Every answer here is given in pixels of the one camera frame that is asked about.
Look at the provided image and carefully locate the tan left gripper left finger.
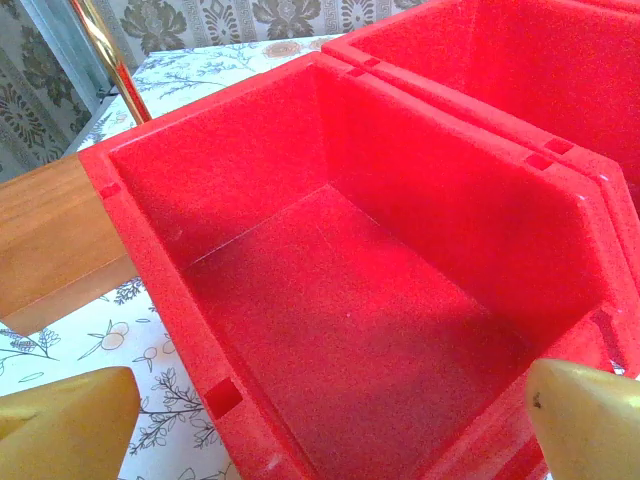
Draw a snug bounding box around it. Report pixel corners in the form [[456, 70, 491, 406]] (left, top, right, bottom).
[[0, 366, 142, 480]]

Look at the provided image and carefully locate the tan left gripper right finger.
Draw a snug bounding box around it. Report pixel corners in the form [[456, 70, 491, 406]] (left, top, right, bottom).
[[524, 358, 640, 480]]

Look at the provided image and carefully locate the wooden stand base board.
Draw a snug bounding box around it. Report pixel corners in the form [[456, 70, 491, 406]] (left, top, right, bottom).
[[0, 153, 139, 336]]

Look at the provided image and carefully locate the red plastic storage bin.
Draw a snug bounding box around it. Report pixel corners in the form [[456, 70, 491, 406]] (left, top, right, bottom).
[[78, 49, 640, 480], [322, 0, 640, 216]]

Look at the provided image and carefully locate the gold wire stand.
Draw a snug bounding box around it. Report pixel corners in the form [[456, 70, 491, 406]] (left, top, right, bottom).
[[69, 0, 154, 124]]

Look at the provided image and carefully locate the aluminium frame post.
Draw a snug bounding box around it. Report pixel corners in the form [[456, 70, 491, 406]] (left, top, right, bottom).
[[19, 0, 117, 112]]

